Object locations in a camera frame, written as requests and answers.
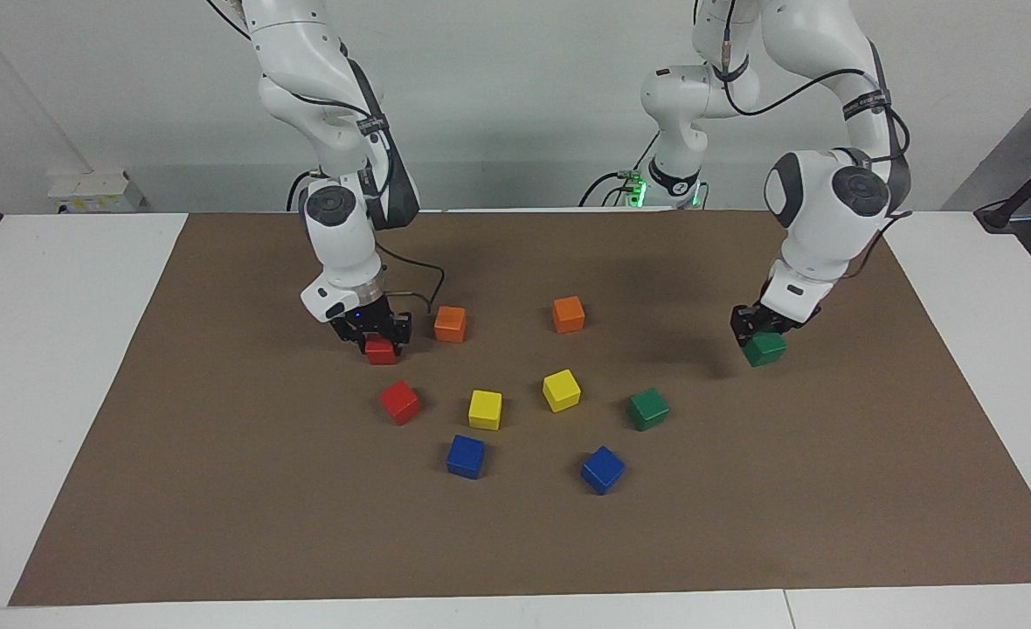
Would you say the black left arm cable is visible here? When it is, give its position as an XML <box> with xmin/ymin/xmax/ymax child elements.
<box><xmin>695</xmin><ymin>0</ymin><xmax>914</xmax><ymax>280</ymax></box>

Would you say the black stand with pole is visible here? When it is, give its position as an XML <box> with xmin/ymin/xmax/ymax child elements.
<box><xmin>974</xmin><ymin>138</ymin><xmax>1031</xmax><ymax>233</ymax></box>

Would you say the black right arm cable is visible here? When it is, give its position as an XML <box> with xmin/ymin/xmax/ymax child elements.
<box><xmin>205</xmin><ymin>0</ymin><xmax>446</xmax><ymax>315</ymax></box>

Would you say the orange wooden cube block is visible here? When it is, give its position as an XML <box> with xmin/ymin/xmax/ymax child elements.
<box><xmin>433</xmin><ymin>305</ymin><xmax>467</xmax><ymax>344</ymax></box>
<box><xmin>551</xmin><ymin>295</ymin><xmax>586</xmax><ymax>335</ymax></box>

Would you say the white wall socket box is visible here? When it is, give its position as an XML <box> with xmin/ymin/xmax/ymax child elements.
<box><xmin>47</xmin><ymin>170</ymin><xmax>145</xmax><ymax>214</ymax></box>

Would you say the blue wooden cube block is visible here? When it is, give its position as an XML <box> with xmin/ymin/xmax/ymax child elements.
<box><xmin>580</xmin><ymin>446</ymin><xmax>626</xmax><ymax>496</ymax></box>
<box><xmin>446</xmin><ymin>434</ymin><xmax>487</xmax><ymax>480</ymax></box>

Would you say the black right base cable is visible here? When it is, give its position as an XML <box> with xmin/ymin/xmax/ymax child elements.
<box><xmin>286</xmin><ymin>169</ymin><xmax>317</xmax><ymax>212</ymax></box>

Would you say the brown table mat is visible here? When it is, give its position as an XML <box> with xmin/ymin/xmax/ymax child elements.
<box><xmin>7</xmin><ymin>210</ymin><xmax>1031</xmax><ymax>608</ymax></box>

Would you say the black left base cable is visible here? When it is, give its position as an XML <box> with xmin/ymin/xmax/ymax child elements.
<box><xmin>578</xmin><ymin>131</ymin><xmax>661</xmax><ymax>209</ymax></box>

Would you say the yellow wooden cube block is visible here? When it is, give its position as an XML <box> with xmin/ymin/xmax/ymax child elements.
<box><xmin>467</xmin><ymin>390</ymin><xmax>503</xmax><ymax>432</ymax></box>
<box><xmin>542</xmin><ymin>369</ymin><xmax>583</xmax><ymax>413</ymax></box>

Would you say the black base cable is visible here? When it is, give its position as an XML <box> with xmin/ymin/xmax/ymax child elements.
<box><xmin>286</xmin><ymin>169</ymin><xmax>317</xmax><ymax>212</ymax></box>
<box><xmin>578</xmin><ymin>131</ymin><xmax>661</xmax><ymax>209</ymax></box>

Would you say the green wooden cube block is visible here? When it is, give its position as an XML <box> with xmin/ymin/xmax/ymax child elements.
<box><xmin>743</xmin><ymin>332</ymin><xmax>787</xmax><ymax>368</ymax></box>
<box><xmin>626</xmin><ymin>388</ymin><xmax>671</xmax><ymax>432</ymax></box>

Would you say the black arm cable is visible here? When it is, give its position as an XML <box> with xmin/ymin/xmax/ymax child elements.
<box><xmin>205</xmin><ymin>0</ymin><xmax>446</xmax><ymax>315</ymax></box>
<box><xmin>695</xmin><ymin>0</ymin><xmax>914</xmax><ymax>280</ymax></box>

